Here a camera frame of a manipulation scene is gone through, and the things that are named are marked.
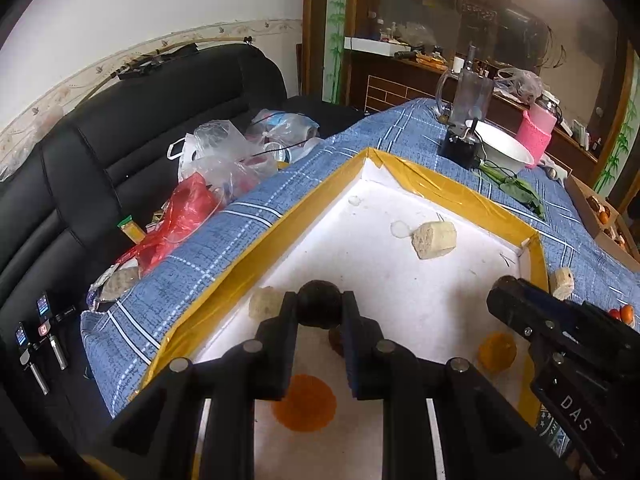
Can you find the crumpled clear plastic bag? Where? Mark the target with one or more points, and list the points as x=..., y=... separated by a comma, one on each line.
x=220, y=155

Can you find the green leaves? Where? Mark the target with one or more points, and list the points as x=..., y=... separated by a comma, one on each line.
x=520, y=192

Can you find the large orange mandarin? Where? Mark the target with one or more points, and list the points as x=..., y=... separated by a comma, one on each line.
x=310, y=410

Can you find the red round fruit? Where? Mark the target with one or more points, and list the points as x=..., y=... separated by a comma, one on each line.
x=614, y=313

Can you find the yellow snack packet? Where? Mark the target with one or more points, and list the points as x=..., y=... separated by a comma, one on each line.
x=132, y=230

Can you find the clear glass pitcher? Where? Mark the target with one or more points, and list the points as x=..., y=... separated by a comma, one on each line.
x=470, y=95

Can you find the round pale corn cob piece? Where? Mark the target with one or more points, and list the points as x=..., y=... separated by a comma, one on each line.
x=265, y=302

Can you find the red plastic bag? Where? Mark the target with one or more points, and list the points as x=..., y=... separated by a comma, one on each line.
x=185, y=210

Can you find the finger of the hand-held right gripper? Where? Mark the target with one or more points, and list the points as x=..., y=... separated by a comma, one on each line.
x=525, y=307
x=612, y=332

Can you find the beige bread chunk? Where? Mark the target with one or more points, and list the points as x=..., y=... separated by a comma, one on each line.
x=562, y=282

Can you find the dark brown date in box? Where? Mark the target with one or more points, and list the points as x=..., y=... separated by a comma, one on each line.
x=593, y=203

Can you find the clear plastic bag on counter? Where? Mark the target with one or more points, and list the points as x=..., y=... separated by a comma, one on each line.
x=522, y=82

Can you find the white cup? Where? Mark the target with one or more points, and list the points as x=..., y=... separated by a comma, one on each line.
x=457, y=64

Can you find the wooden counter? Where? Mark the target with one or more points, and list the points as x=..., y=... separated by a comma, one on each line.
x=395, y=85

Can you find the white flat box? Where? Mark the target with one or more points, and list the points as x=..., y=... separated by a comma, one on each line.
x=372, y=46

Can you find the clear bag with blue contents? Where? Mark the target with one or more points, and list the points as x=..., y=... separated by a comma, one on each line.
x=285, y=127

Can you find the grey cloth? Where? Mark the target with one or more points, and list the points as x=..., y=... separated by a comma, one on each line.
x=554, y=169

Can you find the flat cardboard box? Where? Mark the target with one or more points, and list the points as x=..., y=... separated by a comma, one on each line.
x=582, y=195

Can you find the white enamel bowl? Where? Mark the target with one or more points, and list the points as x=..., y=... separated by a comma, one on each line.
x=500, y=145

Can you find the small black device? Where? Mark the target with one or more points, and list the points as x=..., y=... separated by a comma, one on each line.
x=457, y=147

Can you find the black leather sofa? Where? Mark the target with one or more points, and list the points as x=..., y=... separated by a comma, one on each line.
x=100, y=160

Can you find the black remote with screen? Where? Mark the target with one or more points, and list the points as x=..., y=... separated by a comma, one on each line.
x=27, y=355
x=50, y=327

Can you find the orange mandarin in box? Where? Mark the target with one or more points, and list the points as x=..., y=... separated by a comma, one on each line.
x=603, y=216

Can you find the yellow-rimmed white foam tray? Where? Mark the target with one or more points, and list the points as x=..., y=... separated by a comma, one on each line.
x=380, y=270

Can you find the dark purple plum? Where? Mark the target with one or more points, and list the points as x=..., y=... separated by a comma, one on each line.
x=320, y=305

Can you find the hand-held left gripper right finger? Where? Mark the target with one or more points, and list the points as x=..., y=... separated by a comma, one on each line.
x=352, y=355

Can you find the pink sleeved glass bottle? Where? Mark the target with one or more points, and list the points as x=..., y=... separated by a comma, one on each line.
x=537, y=132

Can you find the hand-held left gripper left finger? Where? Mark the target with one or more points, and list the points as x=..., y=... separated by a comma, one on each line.
x=280, y=340

